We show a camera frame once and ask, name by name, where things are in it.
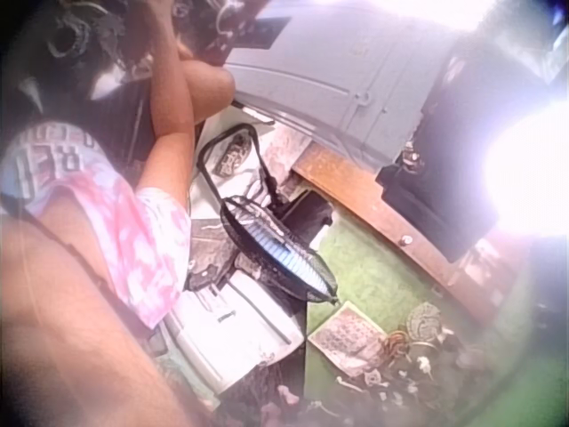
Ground grey metal cabinet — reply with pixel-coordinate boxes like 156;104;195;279
221;0;461;166

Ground brown wooden board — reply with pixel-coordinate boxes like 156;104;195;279
291;141;493;306

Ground heap of small clutter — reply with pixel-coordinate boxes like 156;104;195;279
331;302;506;427

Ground large black box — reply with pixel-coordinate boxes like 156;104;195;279
375;39;534;264

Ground green floor mat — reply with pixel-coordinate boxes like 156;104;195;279
305;212;569;427

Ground person's legs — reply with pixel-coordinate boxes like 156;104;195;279
12;0;236;166

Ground white plastic appliance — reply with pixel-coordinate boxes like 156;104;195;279
171;266;309;398

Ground black tube loop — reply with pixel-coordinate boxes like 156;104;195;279
195;123;286;211

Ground patterned paper calendar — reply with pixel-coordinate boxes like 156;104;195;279
307;300;393;379

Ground black fan with blue blades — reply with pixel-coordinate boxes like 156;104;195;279
220;194;341;306

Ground patterned slipper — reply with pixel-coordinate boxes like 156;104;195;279
214;134;251;178

